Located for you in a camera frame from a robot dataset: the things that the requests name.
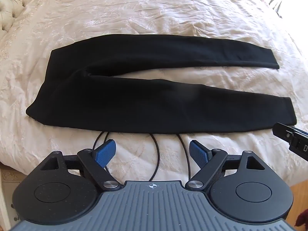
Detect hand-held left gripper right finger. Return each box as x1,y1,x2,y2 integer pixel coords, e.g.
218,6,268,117
185,140,265,189

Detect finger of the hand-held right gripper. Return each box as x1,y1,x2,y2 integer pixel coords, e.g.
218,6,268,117
273,122,308,140

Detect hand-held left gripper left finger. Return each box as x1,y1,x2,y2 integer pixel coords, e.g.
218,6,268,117
40,139,124,190

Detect black pants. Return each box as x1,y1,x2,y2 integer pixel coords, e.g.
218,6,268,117
26,34,296,134

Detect dark red cloth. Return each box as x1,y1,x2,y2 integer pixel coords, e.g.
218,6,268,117
295,211,308,231

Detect cream embroidered bedspread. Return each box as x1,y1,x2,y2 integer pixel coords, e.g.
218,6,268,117
0,0,308,176

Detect cream tufted headboard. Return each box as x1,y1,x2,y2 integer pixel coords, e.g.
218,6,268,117
0,0,49,33

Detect black cable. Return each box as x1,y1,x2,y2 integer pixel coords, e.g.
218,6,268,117
93,131,194,182

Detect cream ornate bed frame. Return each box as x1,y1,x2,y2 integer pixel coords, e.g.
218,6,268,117
0,164,27,222

